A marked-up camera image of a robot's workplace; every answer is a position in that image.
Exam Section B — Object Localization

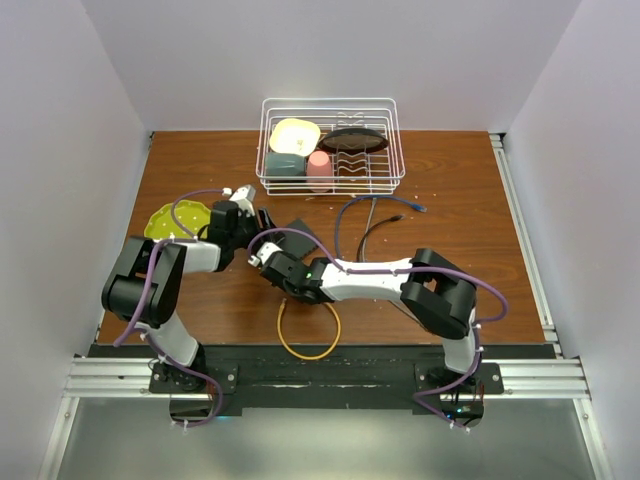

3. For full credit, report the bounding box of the black network switch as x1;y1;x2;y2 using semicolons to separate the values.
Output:
277;218;319;260

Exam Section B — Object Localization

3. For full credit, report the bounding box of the yellow ethernet cable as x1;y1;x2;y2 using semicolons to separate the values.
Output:
277;297;342;361

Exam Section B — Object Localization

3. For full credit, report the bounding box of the blue ethernet cable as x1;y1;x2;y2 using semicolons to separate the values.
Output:
334;195;429;256

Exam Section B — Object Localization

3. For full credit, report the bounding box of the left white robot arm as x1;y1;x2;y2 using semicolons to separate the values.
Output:
101;200;274;392

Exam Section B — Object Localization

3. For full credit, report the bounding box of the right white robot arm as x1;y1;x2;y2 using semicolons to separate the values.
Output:
249;242;481;393

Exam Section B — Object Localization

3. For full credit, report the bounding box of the green polka dot plate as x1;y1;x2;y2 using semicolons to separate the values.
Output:
143;200;211;241

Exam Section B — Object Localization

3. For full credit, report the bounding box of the teal square cup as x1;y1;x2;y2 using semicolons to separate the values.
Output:
265;152;306;178

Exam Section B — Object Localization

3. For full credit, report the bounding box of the pink cup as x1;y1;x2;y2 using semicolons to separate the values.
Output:
306;150;333;193

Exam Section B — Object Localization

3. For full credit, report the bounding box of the yellow square bowl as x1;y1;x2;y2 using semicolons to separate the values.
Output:
269;118;321;157

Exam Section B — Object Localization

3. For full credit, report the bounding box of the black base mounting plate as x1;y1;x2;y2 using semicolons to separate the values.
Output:
89;343;556;419

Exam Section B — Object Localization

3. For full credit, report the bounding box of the dark brown plate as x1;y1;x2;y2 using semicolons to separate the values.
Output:
317;127;389;155

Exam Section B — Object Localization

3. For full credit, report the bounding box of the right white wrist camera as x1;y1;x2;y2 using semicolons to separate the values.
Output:
248;242;282;268

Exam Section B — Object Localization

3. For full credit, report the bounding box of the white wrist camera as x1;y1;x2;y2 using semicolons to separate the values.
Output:
248;242;282;268
229;184;256;216

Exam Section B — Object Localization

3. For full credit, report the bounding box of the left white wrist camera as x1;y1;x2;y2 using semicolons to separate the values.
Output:
229;184;256;216

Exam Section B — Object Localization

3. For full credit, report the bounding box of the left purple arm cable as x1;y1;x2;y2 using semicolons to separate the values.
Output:
112;187;232;429

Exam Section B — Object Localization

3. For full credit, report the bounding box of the white wire dish rack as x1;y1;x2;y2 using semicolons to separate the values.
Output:
255;97;406;196

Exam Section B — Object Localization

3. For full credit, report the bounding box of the grey ethernet cable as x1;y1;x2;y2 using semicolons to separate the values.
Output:
362;197;379;261

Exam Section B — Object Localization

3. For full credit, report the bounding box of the black ethernet cable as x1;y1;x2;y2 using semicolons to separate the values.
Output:
355;213;405;262

